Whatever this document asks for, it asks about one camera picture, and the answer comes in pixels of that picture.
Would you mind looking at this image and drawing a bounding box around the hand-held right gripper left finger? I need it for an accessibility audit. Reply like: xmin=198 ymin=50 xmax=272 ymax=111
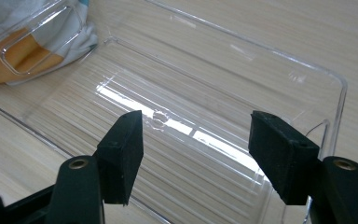
xmin=92 ymin=109 xmax=145 ymax=206

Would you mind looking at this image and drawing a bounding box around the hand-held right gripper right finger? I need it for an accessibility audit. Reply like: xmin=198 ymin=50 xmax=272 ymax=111
xmin=248 ymin=109 xmax=321 ymax=206

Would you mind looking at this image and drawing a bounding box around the clear plastic storage bin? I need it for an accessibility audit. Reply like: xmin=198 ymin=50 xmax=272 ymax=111
xmin=0 ymin=0 xmax=349 ymax=224

